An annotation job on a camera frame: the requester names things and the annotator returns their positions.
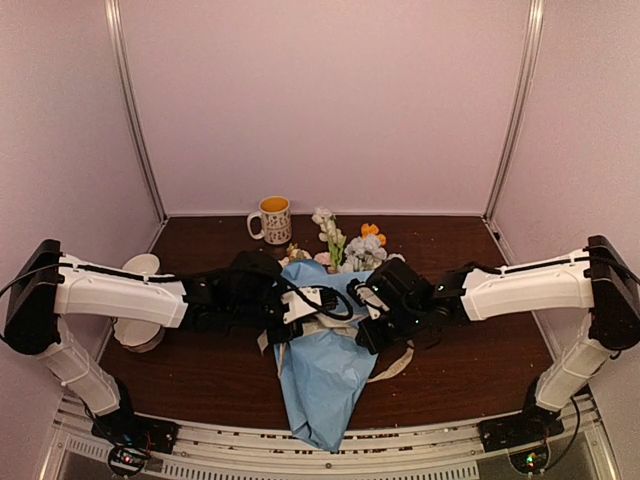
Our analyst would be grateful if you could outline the blue tissue paper sheet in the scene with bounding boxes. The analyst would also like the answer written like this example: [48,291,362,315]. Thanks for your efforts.
[272,259,381,454]

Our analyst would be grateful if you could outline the round white bowl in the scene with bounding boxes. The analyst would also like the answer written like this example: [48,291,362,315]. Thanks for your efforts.
[122,253,160,275]

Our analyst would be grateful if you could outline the pink fake flower stem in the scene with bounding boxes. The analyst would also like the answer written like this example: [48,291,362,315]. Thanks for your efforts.
[314,251,333,267]

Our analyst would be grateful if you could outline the front aluminium frame rail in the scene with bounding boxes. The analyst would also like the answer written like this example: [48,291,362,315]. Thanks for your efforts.
[36,394,622,479]

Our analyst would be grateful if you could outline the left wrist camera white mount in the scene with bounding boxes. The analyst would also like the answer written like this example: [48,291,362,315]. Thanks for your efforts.
[280,286,353,325]

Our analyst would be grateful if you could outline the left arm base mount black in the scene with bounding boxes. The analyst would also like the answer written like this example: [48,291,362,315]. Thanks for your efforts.
[82,379,179,479]

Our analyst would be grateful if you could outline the scalloped white bowl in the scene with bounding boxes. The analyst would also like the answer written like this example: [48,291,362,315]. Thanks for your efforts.
[114,318,164,353]

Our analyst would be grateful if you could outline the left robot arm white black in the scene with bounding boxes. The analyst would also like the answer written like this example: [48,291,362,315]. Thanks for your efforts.
[2,240,302,444]

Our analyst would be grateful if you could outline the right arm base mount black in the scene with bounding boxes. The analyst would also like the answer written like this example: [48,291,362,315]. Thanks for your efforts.
[478,377,564,452]

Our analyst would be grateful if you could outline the vertical aluminium rail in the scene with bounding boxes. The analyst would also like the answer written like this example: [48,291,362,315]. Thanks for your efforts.
[104,0,168,223]
[483,0,545,224]

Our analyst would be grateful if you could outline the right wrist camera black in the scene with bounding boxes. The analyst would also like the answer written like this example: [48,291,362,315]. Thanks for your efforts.
[347,258,435,319]

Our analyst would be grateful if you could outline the cream printed ribbon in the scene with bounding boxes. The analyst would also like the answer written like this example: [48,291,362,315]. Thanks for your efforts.
[257,319,415,385]

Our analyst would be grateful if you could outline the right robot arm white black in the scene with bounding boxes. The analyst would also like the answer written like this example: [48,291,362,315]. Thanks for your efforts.
[347,235,639,442]

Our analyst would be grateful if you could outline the orange fake flower stem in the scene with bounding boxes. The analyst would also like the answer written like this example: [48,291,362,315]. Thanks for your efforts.
[360,223,387,246]

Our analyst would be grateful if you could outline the white small fake flower stem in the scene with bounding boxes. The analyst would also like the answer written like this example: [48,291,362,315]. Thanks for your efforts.
[312,206,346,270]

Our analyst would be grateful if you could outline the left vertical aluminium rail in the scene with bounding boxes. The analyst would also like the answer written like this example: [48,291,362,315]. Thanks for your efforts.
[104,0,168,223]

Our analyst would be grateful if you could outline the right vertical aluminium rail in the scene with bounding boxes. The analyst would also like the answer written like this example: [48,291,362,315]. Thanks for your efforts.
[483,0,545,224]

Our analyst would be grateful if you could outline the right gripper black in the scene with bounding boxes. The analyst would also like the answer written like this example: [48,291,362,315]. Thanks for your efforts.
[357,303,426,355]

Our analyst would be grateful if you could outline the floral mug yellow inside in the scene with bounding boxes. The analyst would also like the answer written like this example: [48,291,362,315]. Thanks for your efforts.
[246,196,292,246]

